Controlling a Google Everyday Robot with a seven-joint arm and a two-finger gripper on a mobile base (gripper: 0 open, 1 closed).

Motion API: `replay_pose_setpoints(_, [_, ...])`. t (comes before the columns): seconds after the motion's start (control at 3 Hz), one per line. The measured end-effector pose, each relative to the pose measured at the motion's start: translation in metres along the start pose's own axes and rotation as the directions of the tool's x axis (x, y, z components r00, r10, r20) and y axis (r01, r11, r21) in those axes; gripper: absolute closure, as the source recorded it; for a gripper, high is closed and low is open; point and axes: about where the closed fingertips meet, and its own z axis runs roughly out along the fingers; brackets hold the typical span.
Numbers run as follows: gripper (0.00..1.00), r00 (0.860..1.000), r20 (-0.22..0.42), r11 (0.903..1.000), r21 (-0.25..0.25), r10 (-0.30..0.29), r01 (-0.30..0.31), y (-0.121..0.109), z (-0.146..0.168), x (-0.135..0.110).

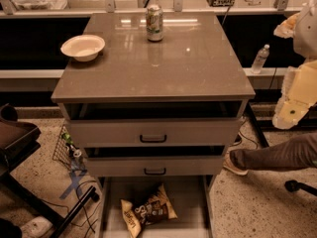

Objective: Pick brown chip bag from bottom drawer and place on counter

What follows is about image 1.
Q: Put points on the brown chip bag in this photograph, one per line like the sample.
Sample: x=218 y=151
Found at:
x=156 y=208

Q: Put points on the wire basket with items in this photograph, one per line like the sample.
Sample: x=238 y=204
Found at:
x=66 y=153

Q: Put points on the drawer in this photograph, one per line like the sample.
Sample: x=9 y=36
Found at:
x=155 y=161
x=106 y=125
x=188 y=195

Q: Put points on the person's leg in trousers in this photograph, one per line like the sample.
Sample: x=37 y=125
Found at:
x=298 y=153

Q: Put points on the white paper bowl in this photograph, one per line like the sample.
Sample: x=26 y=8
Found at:
x=83 y=48

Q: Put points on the tan shoe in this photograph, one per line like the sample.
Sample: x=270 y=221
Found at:
x=229 y=166

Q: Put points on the top drawer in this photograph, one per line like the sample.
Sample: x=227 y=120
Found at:
x=106 y=125

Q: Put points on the bottom drawer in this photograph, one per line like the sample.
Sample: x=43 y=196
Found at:
x=188 y=195

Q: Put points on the blue tape cross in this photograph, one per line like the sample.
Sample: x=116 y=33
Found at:
x=75 y=178

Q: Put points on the black cart on left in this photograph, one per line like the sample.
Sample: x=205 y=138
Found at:
x=18 y=140

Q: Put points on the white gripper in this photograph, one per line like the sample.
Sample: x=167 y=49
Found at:
x=307 y=30

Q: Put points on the green soda can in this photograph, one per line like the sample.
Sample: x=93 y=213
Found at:
x=154 y=23

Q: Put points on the grey drawer cabinet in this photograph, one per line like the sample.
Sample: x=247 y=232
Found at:
x=194 y=62

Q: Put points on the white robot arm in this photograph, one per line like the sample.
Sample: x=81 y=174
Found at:
x=304 y=42

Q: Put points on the clear plastic water bottle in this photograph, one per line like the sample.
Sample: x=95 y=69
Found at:
x=260 y=59

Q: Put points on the middle drawer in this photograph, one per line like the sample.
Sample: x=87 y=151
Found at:
x=155 y=161

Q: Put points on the black chair base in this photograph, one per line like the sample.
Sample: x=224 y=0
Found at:
x=294 y=185

